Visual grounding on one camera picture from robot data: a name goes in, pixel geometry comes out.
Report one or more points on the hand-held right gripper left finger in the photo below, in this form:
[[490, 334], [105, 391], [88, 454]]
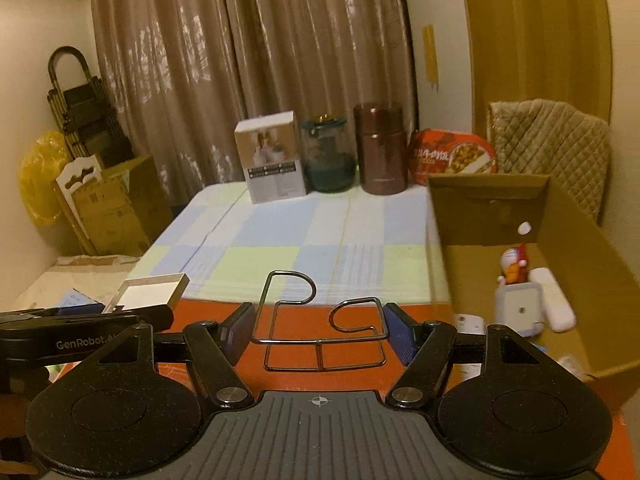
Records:
[[240, 332]]

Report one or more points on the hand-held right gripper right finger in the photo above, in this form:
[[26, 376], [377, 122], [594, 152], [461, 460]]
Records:
[[398, 333]]

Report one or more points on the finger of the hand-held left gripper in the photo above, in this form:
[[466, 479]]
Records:
[[80, 312], [150, 319]]

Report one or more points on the white square tray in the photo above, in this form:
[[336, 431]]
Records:
[[150, 294]]

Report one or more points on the long white remote control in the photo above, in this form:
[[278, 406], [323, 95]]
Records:
[[467, 322]]

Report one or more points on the square white night light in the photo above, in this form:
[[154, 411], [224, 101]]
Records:
[[520, 307]]

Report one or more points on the red round cartoon toy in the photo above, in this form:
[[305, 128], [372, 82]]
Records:
[[515, 265]]

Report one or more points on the oval white remote control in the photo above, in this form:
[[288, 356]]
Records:
[[552, 302]]

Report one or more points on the cardboard box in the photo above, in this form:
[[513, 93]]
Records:
[[575, 230]]

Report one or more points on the red printed mat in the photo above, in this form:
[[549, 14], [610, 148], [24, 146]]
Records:
[[300, 380]]

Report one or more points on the checked pastel tablecloth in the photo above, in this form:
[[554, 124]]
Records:
[[280, 230]]

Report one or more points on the brown cardboard carton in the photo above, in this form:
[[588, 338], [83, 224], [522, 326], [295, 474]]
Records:
[[125, 205]]

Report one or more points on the white scalloped cardboard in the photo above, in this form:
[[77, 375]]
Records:
[[77, 177]]

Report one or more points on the yellow plastic bag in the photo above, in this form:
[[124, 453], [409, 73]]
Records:
[[40, 180]]

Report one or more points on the white product box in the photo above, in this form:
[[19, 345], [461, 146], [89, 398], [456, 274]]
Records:
[[272, 160]]

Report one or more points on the brown metal thermos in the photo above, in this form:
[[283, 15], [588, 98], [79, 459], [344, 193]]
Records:
[[380, 150]]

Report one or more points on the red food box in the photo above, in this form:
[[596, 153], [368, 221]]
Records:
[[450, 155]]

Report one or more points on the green glass jar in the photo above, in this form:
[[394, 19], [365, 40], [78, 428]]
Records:
[[327, 160]]

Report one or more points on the black folding rack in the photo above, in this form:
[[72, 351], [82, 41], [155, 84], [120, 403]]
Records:
[[85, 110]]

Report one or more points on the quilted beige chair cover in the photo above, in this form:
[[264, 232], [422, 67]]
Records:
[[550, 150]]

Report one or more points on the brown patterned curtain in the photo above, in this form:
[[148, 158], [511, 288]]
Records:
[[225, 50]]

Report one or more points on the wooden door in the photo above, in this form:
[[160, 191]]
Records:
[[535, 35]]

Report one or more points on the yellow wall strips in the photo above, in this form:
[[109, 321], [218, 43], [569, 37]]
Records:
[[430, 55]]

